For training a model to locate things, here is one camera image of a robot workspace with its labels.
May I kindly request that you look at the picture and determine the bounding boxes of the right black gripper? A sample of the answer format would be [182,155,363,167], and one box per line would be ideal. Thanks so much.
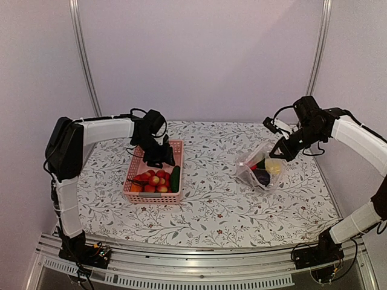
[270,123,326,161]

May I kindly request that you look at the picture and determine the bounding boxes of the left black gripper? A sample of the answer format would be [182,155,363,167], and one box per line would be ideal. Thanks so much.
[134,135,176,169]

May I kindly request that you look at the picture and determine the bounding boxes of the yellow toy pepper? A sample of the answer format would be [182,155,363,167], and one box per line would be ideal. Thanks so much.
[265,158,282,175]

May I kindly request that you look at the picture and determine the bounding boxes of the dark green toy cucumber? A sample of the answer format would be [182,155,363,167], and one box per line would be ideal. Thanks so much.
[170,166,181,193]

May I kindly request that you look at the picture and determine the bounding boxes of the clear zip top bag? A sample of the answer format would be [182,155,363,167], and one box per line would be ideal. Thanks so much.
[235,142,287,191]

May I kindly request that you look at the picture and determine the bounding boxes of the dark purple toy eggplant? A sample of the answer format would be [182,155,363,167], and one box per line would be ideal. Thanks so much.
[252,169,270,187]

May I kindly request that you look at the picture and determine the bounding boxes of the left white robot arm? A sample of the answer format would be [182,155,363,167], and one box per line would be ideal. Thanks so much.
[43,109,175,239]

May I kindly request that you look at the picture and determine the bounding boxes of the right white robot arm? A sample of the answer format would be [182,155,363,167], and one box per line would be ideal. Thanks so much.
[264,96,386,263]

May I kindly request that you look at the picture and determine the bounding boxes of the pink plastic basket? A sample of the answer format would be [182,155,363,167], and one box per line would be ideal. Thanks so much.
[123,140,184,204]

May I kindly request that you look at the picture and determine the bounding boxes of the red yellow toy fruit bunch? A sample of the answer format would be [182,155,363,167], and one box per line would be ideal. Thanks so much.
[131,169,172,193]

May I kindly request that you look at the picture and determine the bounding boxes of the orange toy fruit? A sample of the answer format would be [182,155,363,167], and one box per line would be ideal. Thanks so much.
[130,183,143,193]

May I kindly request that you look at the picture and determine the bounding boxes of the floral table mat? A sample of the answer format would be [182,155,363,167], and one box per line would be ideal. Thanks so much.
[77,121,340,248]

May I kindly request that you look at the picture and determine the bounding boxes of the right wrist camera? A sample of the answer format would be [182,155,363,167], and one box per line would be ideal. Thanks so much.
[263,117,296,139]

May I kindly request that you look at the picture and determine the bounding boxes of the right black camera cable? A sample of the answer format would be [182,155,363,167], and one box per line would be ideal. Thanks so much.
[273,105,296,120]

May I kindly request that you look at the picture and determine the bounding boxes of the black camera cable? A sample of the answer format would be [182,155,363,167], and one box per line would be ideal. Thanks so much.
[273,105,296,120]
[129,108,167,138]

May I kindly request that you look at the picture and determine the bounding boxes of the left black camera cable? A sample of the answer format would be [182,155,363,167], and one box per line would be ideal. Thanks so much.
[129,108,167,138]

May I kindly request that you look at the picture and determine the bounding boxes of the aluminium front rail frame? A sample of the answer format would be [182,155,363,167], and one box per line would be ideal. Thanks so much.
[25,234,379,289]

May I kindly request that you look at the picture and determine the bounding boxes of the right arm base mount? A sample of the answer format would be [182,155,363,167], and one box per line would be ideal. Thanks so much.
[290,228,344,269]

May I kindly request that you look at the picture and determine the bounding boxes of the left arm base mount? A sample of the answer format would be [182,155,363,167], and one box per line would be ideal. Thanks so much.
[59,231,111,269]

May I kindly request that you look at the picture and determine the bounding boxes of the right aluminium corner post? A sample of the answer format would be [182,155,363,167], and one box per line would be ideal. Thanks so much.
[305,0,333,96]

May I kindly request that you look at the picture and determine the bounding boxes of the aluminium corner post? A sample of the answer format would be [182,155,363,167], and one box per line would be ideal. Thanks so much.
[68,0,103,117]
[305,0,333,96]

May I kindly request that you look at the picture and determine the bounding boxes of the left aluminium corner post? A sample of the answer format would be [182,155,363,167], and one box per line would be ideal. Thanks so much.
[68,0,103,117]

